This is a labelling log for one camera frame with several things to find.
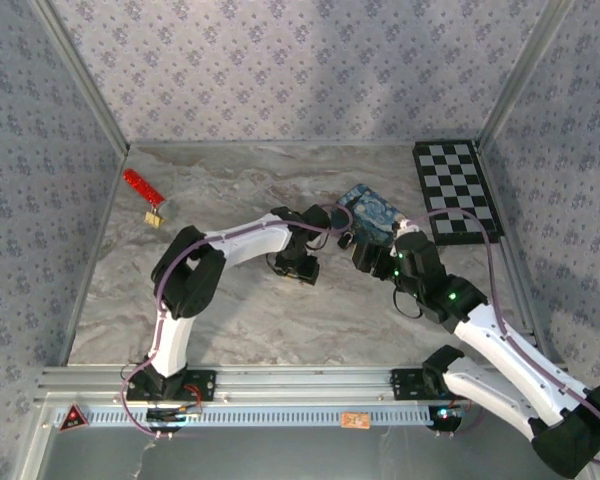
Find starry night print box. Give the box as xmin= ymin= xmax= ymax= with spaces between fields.
xmin=329 ymin=183 xmax=412 ymax=247

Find black grey checkerboard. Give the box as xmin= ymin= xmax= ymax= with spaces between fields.
xmin=412 ymin=140 xmax=506 ymax=246

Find small gold clip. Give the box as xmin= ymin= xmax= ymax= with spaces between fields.
xmin=144 ymin=207 xmax=168 ymax=231

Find small controller board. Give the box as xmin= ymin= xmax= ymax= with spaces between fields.
xmin=146 ymin=404 xmax=205 ymax=427
xmin=428 ymin=402 xmax=474 ymax=432

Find orange label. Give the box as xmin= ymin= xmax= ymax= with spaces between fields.
xmin=340 ymin=411 xmax=372 ymax=431

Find red stick with wooden block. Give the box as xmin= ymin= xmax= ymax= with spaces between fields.
xmin=122 ymin=168 xmax=166 ymax=208

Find red triangle warning sticker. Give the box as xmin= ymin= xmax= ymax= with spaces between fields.
xmin=58 ymin=403 xmax=91 ymax=433

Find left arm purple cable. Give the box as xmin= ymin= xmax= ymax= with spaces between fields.
xmin=119 ymin=203 xmax=355 ymax=441

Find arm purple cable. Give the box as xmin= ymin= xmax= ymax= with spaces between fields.
xmin=404 ymin=207 xmax=600 ymax=471
xmin=119 ymin=203 xmax=355 ymax=441

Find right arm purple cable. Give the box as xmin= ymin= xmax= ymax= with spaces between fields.
xmin=404 ymin=207 xmax=600 ymax=471

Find aluminium side rail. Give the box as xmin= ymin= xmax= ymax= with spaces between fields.
xmin=475 ymin=140 xmax=551 ymax=362
xmin=57 ymin=142 xmax=134 ymax=367

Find long aluminium base rail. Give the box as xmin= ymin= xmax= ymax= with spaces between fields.
xmin=34 ymin=363 xmax=576 ymax=404

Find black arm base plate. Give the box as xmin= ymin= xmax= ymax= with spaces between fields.
xmin=390 ymin=368 xmax=449 ymax=402
xmin=125 ymin=368 xmax=218 ymax=403

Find slotted cable duct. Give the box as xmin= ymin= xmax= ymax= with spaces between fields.
xmin=54 ymin=405 xmax=432 ymax=428

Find aluminium frame post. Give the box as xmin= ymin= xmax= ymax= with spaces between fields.
xmin=28 ymin=0 xmax=132 ymax=150
xmin=478 ymin=0 xmax=577 ymax=147

